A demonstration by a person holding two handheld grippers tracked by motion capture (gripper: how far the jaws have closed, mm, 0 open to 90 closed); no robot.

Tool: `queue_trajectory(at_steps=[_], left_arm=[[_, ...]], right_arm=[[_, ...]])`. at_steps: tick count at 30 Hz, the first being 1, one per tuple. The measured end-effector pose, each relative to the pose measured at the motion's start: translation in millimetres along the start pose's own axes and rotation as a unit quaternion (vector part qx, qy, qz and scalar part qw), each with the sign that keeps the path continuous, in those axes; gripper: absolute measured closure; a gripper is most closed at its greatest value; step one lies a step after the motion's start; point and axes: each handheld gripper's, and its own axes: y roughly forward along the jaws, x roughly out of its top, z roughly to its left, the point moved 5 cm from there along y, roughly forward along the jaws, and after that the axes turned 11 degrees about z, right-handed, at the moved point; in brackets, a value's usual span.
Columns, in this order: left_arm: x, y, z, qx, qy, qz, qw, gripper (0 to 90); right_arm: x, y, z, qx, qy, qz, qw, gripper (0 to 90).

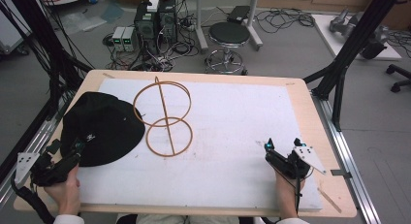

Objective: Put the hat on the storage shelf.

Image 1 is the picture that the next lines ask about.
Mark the grey desk leg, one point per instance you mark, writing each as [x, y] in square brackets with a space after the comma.
[253, 23]
[201, 26]

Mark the black round stool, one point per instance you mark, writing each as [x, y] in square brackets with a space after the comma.
[228, 33]

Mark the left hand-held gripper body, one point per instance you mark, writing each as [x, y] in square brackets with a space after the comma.
[48, 172]

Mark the person's right hand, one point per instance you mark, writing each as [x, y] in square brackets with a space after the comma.
[287, 195]

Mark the black office chair base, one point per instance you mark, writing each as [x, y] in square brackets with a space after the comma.
[399, 77]

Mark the white foam mat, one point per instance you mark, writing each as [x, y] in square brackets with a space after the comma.
[226, 136]

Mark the black computer tower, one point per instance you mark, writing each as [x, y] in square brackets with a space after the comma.
[168, 20]
[145, 26]

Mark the black metal frame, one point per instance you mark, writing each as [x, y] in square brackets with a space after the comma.
[349, 52]
[48, 46]

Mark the person's white left sleeve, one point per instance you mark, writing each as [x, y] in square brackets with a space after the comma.
[68, 219]

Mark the grey bench power supply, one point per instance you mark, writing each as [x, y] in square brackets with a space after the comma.
[130, 39]
[118, 38]

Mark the person's white right sleeve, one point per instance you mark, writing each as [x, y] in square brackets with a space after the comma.
[292, 221]

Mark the aluminium rail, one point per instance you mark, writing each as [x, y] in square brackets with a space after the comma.
[349, 166]
[32, 143]

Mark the white platform board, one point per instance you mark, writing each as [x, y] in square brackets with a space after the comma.
[326, 33]

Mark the black bucket hat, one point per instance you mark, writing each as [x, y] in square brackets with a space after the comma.
[103, 130]

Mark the black flat box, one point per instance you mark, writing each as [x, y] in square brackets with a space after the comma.
[238, 14]

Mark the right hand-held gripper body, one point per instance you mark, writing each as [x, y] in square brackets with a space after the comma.
[290, 164]

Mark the person's beige trousers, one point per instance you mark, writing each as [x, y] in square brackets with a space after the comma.
[187, 219]

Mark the person's left hand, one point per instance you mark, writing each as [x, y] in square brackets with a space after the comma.
[64, 191]

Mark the person's white sleeve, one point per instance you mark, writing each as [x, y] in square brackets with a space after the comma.
[292, 221]
[68, 219]

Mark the white box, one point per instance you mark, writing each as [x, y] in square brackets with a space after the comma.
[153, 5]

